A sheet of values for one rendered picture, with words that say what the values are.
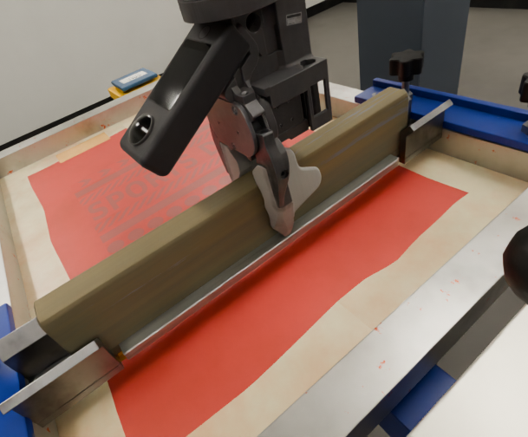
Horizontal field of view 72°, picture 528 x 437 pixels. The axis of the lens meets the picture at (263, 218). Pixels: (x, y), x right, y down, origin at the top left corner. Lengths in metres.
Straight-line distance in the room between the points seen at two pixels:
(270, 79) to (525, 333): 0.23
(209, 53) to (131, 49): 3.88
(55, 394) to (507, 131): 0.50
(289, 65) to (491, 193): 0.27
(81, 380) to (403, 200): 0.37
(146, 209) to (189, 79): 0.31
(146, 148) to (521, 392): 0.25
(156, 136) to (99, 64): 3.82
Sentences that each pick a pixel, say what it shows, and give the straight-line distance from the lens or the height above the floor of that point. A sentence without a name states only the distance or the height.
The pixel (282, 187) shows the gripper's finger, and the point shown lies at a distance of 0.29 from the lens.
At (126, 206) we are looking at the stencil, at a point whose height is 0.96.
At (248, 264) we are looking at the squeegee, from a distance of 0.35.
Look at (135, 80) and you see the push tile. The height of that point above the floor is 0.97.
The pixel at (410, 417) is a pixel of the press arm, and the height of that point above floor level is 0.92.
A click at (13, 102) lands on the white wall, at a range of 4.02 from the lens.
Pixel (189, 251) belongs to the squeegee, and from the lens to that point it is 0.32.
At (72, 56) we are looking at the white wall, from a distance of 4.02.
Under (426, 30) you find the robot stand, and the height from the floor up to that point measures 0.96.
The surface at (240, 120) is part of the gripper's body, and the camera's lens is 0.28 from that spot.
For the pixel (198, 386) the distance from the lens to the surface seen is 0.34.
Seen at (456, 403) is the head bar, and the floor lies 1.04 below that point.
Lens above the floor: 1.25
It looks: 40 degrees down
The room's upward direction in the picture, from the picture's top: 16 degrees counter-clockwise
